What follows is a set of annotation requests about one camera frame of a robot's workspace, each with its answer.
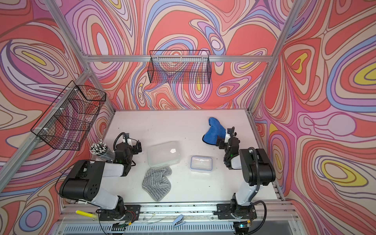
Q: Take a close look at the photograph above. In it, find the left wall wire basket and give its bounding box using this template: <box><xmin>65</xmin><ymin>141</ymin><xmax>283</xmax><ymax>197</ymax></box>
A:
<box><xmin>30</xmin><ymin>81</ymin><xmax>107</xmax><ymax>151</ymax></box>

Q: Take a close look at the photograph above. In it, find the large clear lunch box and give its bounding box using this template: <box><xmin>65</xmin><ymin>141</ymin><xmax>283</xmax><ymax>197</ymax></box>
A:
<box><xmin>147</xmin><ymin>141</ymin><xmax>181</xmax><ymax>168</ymax></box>

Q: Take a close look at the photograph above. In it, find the wall wire basket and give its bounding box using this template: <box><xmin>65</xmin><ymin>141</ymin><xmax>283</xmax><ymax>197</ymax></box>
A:
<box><xmin>147</xmin><ymin>50</ymin><xmax>212</xmax><ymax>84</ymax></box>
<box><xmin>30</xmin><ymin>81</ymin><xmax>107</xmax><ymax>151</ymax></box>

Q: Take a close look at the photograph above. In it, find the yellow highlighter marker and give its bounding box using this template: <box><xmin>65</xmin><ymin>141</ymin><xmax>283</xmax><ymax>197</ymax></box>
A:
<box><xmin>75</xmin><ymin>210</ymin><xmax>98</xmax><ymax>219</ymax></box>

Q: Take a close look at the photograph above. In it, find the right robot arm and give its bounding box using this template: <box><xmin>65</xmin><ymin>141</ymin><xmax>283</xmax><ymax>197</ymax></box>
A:
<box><xmin>214</xmin><ymin>127</ymin><xmax>276</xmax><ymax>221</ymax></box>

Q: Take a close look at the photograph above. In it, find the back wall wire basket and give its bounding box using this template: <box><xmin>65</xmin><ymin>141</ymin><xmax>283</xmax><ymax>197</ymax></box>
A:
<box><xmin>147</xmin><ymin>50</ymin><xmax>212</xmax><ymax>84</ymax></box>

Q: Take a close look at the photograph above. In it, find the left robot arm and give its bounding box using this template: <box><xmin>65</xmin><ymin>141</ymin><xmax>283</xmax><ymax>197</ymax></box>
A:
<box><xmin>58</xmin><ymin>139</ymin><xmax>142</xmax><ymax>221</ymax></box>

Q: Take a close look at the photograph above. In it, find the small blue-rimmed lunch box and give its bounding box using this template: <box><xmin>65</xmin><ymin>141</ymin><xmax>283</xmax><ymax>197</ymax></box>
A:
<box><xmin>190</xmin><ymin>156</ymin><xmax>213</xmax><ymax>172</ymax></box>

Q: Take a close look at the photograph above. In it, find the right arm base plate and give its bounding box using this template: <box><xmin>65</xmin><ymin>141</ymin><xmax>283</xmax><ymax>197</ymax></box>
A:
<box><xmin>213</xmin><ymin>203</ymin><xmax>257</xmax><ymax>221</ymax></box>

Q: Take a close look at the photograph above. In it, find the cup of pens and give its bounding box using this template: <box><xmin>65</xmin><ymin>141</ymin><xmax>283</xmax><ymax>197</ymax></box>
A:
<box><xmin>90</xmin><ymin>140</ymin><xmax>115</xmax><ymax>162</ymax></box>

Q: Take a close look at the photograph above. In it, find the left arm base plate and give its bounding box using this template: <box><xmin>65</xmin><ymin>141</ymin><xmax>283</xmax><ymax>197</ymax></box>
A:
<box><xmin>96</xmin><ymin>205</ymin><xmax>141</xmax><ymax>222</ymax></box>

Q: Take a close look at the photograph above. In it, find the blue binder clip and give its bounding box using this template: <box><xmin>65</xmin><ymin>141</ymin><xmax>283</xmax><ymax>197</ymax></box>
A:
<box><xmin>173</xmin><ymin>214</ymin><xmax>185</xmax><ymax>227</ymax></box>

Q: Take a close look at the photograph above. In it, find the blue microfiber cloth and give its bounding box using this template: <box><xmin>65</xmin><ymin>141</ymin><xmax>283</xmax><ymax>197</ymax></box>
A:
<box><xmin>202</xmin><ymin>117</ymin><xmax>226</xmax><ymax>146</ymax></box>

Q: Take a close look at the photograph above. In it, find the grey striped cloth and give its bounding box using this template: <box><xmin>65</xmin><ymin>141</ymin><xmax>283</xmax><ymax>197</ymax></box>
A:
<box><xmin>142</xmin><ymin>166</ymin><xmax>172</xmax><ymax>202</ymax></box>

